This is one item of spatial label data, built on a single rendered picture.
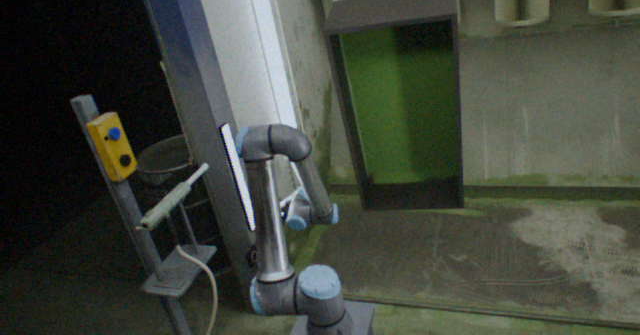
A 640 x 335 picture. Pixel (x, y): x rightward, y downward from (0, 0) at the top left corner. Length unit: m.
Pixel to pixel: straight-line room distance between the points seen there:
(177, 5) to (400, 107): 1.37
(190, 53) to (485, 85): 2.27
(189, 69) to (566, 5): 2.62
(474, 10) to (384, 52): 1.27
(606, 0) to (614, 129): 0.87
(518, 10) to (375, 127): 1.20
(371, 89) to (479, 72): 1.21
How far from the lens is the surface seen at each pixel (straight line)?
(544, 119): 3.68
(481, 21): 3.76
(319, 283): 1.77
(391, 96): 2.76
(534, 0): 3.35
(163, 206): 2.07
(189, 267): 2.25
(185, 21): 2.22
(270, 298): 1.83
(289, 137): 1.66
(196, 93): 2.30
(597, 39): 3.84
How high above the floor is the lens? 2.08
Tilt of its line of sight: 26 degrees down
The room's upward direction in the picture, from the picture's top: 11 degrees counter-clockwise
